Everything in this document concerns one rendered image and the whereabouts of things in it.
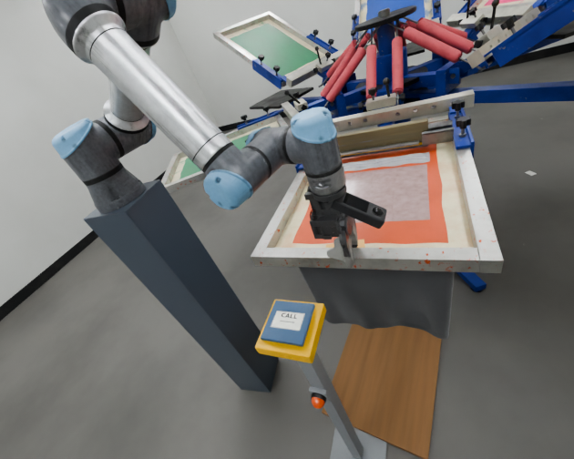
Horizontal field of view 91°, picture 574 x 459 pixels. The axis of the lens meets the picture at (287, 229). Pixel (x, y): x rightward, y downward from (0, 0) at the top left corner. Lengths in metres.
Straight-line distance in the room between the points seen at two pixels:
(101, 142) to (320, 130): 0.64
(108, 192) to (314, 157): 0.63
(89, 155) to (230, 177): 0.54
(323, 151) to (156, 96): 0.29
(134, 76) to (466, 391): 1.60
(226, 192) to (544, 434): 1.47
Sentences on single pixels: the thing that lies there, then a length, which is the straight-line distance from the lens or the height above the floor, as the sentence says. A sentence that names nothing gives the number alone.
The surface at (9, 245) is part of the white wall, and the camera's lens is 4.19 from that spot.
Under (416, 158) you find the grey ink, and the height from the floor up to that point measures 0.96.
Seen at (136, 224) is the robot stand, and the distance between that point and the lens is 0.92.
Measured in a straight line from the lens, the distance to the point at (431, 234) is 0.79.
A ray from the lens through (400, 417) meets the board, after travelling 1.53.
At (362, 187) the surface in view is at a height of 0.96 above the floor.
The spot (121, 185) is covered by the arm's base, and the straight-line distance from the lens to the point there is 0.96.
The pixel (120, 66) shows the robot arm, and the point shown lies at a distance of 0.57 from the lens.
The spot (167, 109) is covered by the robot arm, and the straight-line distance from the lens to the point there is 0.53.
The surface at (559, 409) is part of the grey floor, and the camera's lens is 1.67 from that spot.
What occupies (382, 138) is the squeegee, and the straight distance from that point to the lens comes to 1.16.
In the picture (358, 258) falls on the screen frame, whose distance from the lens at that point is 0.69.
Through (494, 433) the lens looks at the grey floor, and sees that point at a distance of 1.57.
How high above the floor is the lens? 1.48
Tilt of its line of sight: 35 degrees down
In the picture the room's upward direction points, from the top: 22 degrees counter-clockwise
